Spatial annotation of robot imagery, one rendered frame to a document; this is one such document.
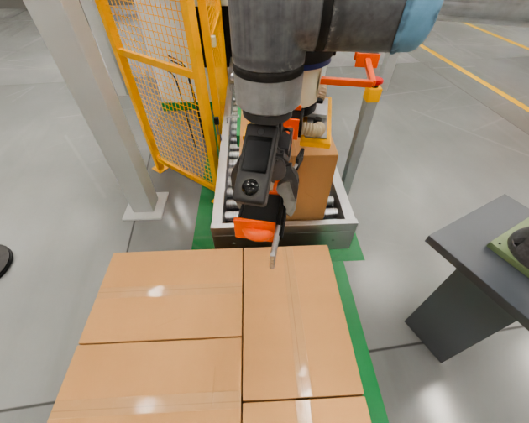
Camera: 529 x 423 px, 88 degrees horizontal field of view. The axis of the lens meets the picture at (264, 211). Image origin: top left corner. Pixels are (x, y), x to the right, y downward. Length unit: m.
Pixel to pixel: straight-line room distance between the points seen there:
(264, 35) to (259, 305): 0.98
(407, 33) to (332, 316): 0.98
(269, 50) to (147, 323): 1.06
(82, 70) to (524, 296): 2.08
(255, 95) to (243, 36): 0.06
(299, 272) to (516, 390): 1.28
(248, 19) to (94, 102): 1.58
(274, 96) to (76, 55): 1.49
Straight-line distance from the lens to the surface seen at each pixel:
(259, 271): 1.22
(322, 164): 1.16
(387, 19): 0.35
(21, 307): 2.27
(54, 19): 1.75
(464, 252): 1.26
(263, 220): 0.47
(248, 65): 0.35
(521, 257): 1.31
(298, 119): 0.74
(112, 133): 1.93
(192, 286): 1.22
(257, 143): 0.39
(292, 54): 0.35
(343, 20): 0.34
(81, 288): 2.13
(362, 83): 1.05
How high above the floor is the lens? 1.59
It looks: 47 degrees down
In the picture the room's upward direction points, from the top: straight up
